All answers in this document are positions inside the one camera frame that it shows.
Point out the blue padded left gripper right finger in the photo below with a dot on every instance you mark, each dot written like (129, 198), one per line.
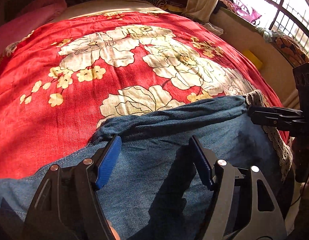
(204, 160)

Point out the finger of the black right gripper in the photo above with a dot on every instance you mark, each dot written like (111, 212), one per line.
(284, 119)

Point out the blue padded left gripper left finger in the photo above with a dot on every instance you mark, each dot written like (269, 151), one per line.
(106, 159)

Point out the blue denim pants lace trim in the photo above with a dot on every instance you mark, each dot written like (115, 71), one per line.
(154, 191)

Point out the patterned orange cushion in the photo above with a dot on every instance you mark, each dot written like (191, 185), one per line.
(291, 51)

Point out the yellow box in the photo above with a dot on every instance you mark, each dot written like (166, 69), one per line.
(253, 59)

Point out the window with metal bars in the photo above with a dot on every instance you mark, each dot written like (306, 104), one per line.
(288, 16)

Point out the red floral blanket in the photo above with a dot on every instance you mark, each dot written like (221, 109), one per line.
(63, 80)

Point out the beige bed sheet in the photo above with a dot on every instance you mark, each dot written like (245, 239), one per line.
(97, 7)

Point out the pink quilt roll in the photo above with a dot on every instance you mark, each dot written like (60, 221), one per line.
(31, 17)

